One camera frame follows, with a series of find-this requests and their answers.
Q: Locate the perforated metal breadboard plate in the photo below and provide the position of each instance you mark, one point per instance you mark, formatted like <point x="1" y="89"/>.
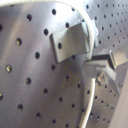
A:
<point x="37" y="91"/>

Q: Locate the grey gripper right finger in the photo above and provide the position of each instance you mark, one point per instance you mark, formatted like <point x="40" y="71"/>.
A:
<point x="117" y="56"/>

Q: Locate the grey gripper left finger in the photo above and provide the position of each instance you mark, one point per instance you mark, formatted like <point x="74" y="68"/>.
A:
<point x="102" y="72"/>

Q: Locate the grey cable clip block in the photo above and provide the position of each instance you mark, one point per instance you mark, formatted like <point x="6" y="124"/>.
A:
<point x="70" y="41"/>

